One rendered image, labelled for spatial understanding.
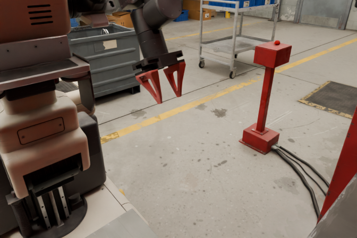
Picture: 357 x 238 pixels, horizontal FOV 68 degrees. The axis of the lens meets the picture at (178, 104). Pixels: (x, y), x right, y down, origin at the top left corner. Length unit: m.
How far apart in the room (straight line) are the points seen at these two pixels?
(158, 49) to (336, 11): 7.23
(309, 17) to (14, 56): 7.57
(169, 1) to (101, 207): 1.03
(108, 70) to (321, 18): 6.09
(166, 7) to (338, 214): 0.48
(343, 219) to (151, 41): 0.48
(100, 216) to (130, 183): 0.57
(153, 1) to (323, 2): 7.36
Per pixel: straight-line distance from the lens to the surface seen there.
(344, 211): 0.58
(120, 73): 2.88
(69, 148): 0.86
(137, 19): 0.59
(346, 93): 3.54
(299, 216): 1.78
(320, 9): 7.84
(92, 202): 1.38
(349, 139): 1.00
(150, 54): 0.57
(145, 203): 1.71
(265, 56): 1.87
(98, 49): 2.70
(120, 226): 0.32
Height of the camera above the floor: 1.25
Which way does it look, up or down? 27 degrees down
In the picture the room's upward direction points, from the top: straight up
